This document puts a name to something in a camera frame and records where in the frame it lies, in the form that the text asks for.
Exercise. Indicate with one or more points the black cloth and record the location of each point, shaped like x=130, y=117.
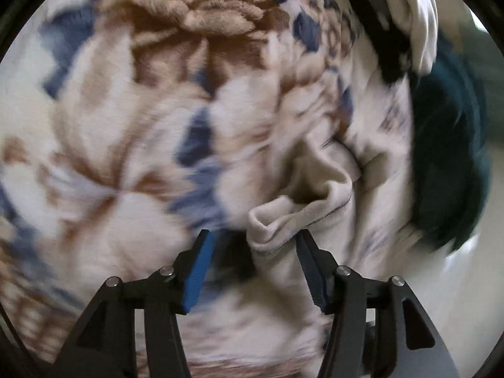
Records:
x=393, y=59

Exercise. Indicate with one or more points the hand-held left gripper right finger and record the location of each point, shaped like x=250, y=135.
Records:
x=315, y=279

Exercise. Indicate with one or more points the dark teal cloth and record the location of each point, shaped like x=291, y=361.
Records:
x=445, y=145

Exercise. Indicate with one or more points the floral fleece blanket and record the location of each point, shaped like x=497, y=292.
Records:
x=118, y=126

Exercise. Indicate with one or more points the beige cotton garment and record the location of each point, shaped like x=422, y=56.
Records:
x=315, y=212

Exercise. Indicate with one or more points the white cloth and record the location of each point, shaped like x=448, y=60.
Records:
x=417, y=15

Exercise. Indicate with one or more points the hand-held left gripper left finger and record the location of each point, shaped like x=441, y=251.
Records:
x=199, y=275

